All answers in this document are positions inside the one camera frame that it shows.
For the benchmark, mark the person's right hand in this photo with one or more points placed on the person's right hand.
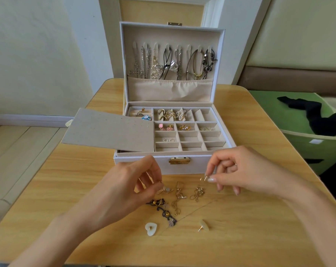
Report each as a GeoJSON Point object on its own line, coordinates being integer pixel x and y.
{"type": "Point", "coordinates": [251, 169]}

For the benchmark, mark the person's left hand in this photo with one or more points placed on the person's left hand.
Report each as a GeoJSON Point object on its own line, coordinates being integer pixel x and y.
{"type": "Point", "coordinates": [120, 189]}

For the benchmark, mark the small earrings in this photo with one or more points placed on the small earrings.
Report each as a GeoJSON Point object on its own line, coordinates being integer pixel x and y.
{"type": "Point", "coordinates": [179, 194]}

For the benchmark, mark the beige earring panel flap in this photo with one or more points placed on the beige earring panel flap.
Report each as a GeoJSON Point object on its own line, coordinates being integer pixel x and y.
{"type": "Point", "coordinates": [104, 130]}

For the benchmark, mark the gold pink earring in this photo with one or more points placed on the gold pink earring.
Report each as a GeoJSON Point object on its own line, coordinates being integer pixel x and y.
{"type": "Point", "coordinates": [169, 128]}

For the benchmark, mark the white jewelry box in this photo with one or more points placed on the white jewelry box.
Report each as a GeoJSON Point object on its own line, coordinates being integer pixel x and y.
{"type": "Point", "coordinates": [171, 91]}

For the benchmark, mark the person's right forearm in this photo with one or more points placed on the person's right forearm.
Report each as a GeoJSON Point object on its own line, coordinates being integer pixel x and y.
{"type": "Point", "coordinates": [318, 225]}

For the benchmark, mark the black cloth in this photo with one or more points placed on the black cloth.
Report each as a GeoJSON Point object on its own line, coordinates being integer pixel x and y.
{"type": "Point", "coordinates": [321, 119]}

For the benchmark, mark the beige padded wall panel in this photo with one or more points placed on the beige padded wall panel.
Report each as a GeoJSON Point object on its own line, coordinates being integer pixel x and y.
{"type": "Point", "coordinates": [301, 36]}

